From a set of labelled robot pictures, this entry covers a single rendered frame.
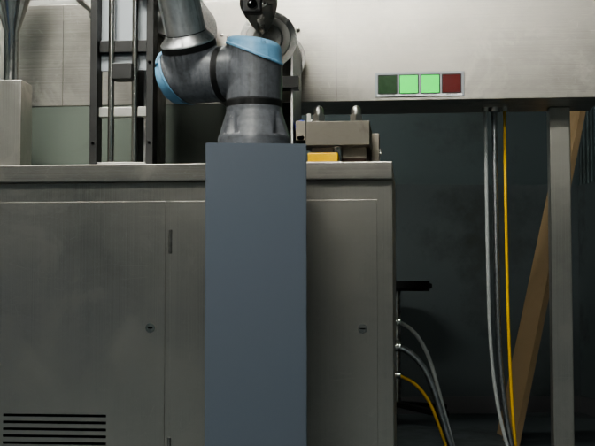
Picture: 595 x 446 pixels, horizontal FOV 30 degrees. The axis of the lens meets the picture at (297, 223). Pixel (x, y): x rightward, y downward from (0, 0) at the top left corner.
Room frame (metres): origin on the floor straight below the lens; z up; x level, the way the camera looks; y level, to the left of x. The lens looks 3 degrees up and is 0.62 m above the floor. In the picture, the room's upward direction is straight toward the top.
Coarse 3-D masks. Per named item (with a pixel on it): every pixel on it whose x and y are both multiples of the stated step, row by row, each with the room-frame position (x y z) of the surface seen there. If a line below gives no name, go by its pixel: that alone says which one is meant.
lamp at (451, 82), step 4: (444, 76) 3.10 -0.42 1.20; (448, 76) 3.10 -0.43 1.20; (452, 76) 3.10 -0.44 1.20; (456, 76) 3.10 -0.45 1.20; (444, 80) 3.10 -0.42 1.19; (448, 80) 3.10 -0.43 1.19; (452, 80) 3.10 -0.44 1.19; (456, 80) 3.10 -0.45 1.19; (444, 84) 3.10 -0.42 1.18; (448, 84) 3.10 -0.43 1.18; (452, 84) 3.10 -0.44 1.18; (456, 84) 3.10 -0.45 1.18; (444, 88) 3.10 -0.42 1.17; (448, 88) 3.10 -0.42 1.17; (452, 88) 3.10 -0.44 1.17; (456, 88) 3.10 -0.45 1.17
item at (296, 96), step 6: (294, 60) 2.86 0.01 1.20; (294, 66) 2.86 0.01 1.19; (294, 72) 2.86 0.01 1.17; (300, 72) 3.03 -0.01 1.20; (300, 78) 3.03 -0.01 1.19; (300, 84) 3.03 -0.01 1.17; (300, 90) 3.03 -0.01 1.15; (294, 96) 2.86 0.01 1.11; (300, 96) 3.03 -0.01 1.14; (294, 102) 2.86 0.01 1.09; (300, 102) 3.03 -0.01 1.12; (294, 108) 2.86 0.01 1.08; (300, 108) 3.03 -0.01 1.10; (294, 114) 2.86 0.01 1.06; (300, 114) 3.03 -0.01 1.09; (294, 120) 2.86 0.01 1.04; (294, 126) 2.86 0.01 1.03
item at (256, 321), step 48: (240, 144) 2.18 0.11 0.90; (288, 144) 2.18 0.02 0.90; (240, 192) 2.18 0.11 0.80; (288, 192) 2.18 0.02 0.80; (240, 240) 2.18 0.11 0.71; (288, 240) 2.18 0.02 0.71; (240, 288) 2.18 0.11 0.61; (288, 288) 2.18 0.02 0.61; (240, 336) 2.18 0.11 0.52; (288, 336) 2.18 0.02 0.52; (240, 384) 2.18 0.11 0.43; (288, 384) 2.18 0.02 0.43; (240, 432) 2.18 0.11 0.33; (288, 432) 2.18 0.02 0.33
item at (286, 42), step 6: (276, 24) 2.82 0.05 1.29; (282, 24) 2.81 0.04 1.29; (252, 30) 2.82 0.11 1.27; (282, 30) 2.81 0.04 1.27; (288, 30) 2.81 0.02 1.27; (282, 36) 2.82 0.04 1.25; (288, 36) 2.81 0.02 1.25; (282, 42) 2.81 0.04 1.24; (288, 42) 2.81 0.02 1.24; (282, 48) 2.81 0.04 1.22; (288, 48) 2.82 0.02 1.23; (282, 54) 2.81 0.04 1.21; (288, 60) 2.91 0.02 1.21; (282, 66) 2.93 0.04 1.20; (288, 66) 2.96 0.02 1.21; (282, 72) 2.99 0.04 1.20; (288, 72) 3.02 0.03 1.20
